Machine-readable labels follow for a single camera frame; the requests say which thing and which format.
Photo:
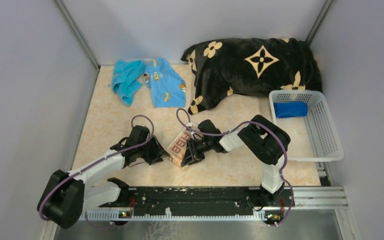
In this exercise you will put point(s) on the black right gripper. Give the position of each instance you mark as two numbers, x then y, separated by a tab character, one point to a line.
190	155

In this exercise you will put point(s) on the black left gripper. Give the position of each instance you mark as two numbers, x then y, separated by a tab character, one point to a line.
158	151

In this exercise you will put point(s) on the grey orange printed cloth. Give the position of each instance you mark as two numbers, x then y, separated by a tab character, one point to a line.
177	148

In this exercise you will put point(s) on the dark blue towel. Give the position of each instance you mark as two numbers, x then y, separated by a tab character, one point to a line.
290	109

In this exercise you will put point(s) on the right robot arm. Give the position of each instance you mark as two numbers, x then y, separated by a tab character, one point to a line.
264	139

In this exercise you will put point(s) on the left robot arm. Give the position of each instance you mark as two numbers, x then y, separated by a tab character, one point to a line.
70	194

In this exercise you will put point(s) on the light blue printed towel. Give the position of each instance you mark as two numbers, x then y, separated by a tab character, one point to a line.
168	89

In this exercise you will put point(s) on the teal small cloth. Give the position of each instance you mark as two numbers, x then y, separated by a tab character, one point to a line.
125	79

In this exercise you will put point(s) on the black floral plush blanket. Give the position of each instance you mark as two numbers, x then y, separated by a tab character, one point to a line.
250	67

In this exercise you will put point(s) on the white plastic basket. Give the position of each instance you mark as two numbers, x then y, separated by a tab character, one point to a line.
314	137

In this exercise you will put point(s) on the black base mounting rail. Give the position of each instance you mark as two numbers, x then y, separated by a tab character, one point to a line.
205	202

